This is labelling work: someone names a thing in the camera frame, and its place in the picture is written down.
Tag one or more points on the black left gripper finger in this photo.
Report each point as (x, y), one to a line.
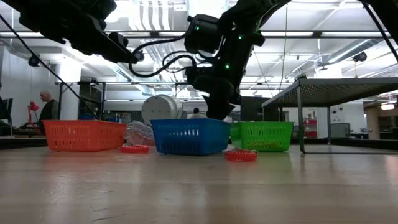
(113, 53)

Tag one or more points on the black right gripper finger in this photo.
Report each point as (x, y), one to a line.
(217, 110)

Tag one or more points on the orange spiral wrist coil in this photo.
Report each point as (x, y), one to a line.
(241, 155)
(135, 149)

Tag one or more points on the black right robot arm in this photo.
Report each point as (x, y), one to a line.
(248, 12)

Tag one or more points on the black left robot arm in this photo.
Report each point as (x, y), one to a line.
(25, 12)

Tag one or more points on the red desk lamp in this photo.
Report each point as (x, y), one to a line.
(33, 106)

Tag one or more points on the person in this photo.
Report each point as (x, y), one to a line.
(197, 115)
(49, 110)

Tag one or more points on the blue plastic basket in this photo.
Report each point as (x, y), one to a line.
(174, 124)

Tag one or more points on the green plastic basket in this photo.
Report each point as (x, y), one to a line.
(264, 126)

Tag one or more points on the white cylindrical device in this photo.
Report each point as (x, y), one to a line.
(160, 109)

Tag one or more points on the black ceiling-hung device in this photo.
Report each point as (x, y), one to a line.
(33, 60)
(360, 57)

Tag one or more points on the orange-red plastic basket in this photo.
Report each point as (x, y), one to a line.
(84, 124)

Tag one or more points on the clear plastic bag red print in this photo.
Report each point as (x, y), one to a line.
(138, 133)

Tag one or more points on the black overhead light bar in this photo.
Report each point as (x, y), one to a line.
(311, 34)

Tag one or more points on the black monitor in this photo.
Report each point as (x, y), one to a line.
(5, 109)

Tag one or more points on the grey perforated metal shelf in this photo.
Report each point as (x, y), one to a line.
(342, 90)

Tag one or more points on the black metal frame stand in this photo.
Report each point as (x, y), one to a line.
(93, 83)

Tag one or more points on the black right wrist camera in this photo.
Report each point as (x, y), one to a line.
(202, 32)

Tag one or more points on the black table frame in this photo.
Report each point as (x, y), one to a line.
(18, 142)

